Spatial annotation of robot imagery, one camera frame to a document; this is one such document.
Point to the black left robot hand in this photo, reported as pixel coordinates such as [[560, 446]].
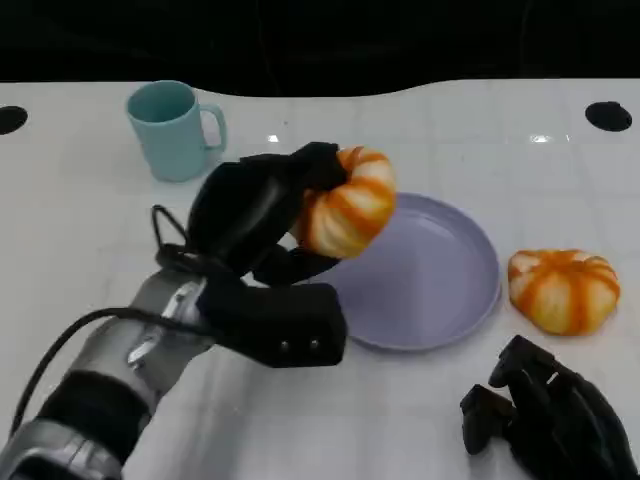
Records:
[[240, 210]]

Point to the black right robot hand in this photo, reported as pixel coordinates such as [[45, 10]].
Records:
[[560, 415]]

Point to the orange white toy bread roll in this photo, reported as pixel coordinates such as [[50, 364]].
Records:
[[350, 210], [562, 292]]

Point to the pale green mug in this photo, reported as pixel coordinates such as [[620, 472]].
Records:
[[167, 135]]

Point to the lilac plate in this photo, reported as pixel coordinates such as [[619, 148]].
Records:
[[430, 285]]

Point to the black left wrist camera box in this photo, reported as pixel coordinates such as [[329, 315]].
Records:
[[280, 320]]

